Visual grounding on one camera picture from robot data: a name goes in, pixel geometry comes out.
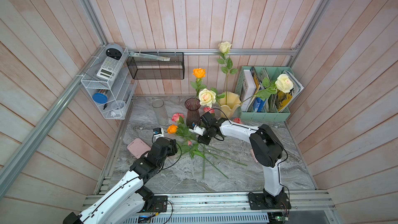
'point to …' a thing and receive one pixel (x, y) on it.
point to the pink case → (138, 147)
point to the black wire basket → (144, 68)
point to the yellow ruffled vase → (229, 104)
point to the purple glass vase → (192, 106)
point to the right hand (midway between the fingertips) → (199, 137)
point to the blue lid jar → (99, 98)
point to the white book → (248, 89)
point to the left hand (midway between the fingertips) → (170, 143)
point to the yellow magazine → (284, 98)
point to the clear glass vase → (160, 112)
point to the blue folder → (258, 104)
